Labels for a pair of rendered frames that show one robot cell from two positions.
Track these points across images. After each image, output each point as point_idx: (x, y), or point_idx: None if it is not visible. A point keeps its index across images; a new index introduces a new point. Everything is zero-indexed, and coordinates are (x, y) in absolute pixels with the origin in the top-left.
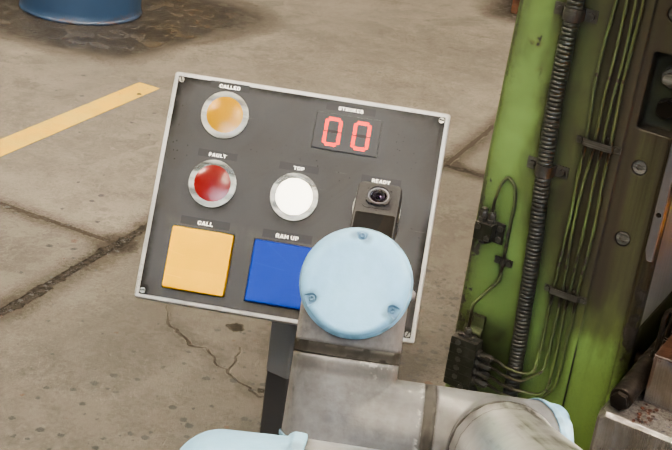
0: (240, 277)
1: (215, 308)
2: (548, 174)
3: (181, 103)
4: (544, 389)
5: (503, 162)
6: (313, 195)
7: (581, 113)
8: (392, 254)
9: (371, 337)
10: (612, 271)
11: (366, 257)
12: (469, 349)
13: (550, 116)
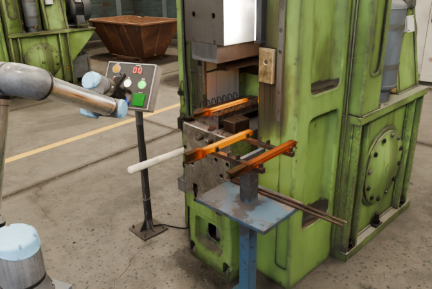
0: None
1: None
2: (185, 78)
3: (109, 67)
4: None
5: (180, 77)
6: (130, 82)
7: (189, 63)
8: (94, 74)
9: (92, 88)
10: (200, 97)
11: (90, 75)
12: (180, 119)
13: (183, 65)
